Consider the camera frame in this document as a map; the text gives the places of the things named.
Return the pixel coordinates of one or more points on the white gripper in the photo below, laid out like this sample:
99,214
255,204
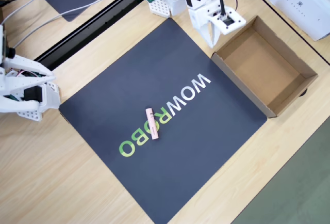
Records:
201,19

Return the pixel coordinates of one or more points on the pink stick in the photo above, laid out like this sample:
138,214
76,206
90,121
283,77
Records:
152,124

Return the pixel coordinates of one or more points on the idle white robot arm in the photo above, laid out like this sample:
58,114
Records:
23,82

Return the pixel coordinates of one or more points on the dark mat with WOWROBO print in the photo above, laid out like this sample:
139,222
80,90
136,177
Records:
129,92

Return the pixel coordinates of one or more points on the open cardboard box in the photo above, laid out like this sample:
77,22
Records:
260,66

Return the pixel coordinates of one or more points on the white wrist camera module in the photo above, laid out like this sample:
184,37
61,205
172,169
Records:
232,21

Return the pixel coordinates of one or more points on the white perforated base plate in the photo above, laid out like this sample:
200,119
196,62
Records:
159,7

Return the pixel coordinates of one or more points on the black rail strip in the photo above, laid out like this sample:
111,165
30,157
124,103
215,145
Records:
90,30

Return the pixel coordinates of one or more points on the camera board with black lens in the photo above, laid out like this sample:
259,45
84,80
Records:
3,43

